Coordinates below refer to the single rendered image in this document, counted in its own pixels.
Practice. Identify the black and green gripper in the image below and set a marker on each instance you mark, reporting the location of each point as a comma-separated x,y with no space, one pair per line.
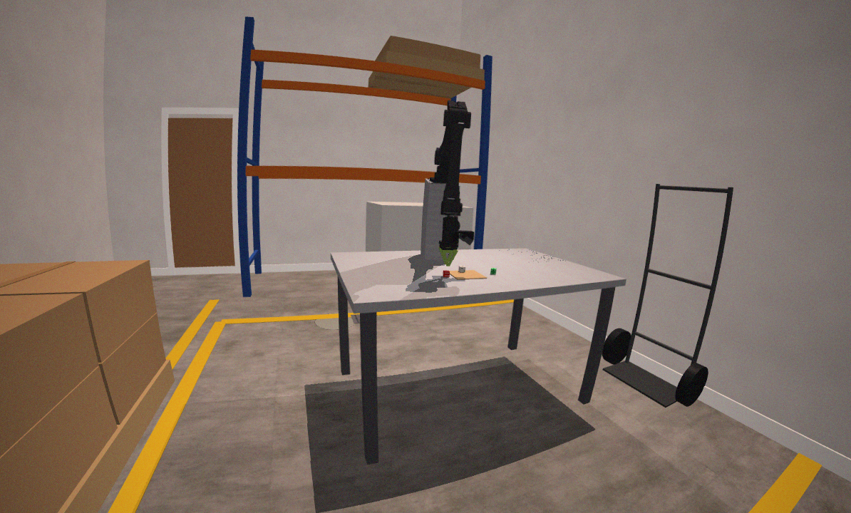
447,247

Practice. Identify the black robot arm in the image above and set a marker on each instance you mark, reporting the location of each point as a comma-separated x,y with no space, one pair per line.
447,156

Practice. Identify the tan mat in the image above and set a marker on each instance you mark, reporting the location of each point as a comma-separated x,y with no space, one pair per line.
468,274

